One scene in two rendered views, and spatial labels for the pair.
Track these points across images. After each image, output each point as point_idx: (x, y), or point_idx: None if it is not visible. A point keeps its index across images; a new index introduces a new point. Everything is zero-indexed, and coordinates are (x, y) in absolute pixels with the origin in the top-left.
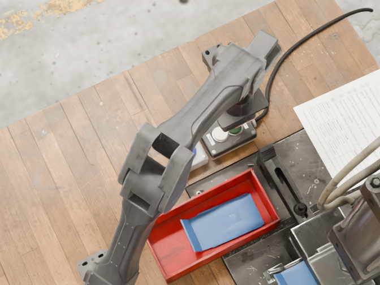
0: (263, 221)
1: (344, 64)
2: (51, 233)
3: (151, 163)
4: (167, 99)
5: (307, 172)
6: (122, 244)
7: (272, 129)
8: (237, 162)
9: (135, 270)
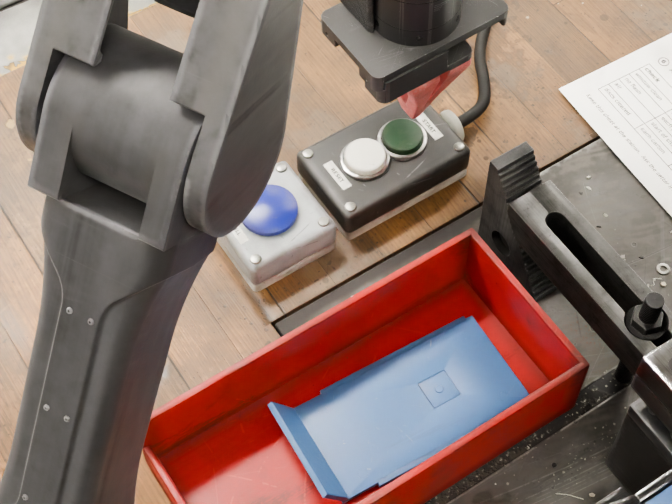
0: (526, 393)
1: None
2: None
3: (143, 41)
4: None
5: (632, 247)
6: (58, 406)
7: (510, 146)
8: (423, 240)
9: None
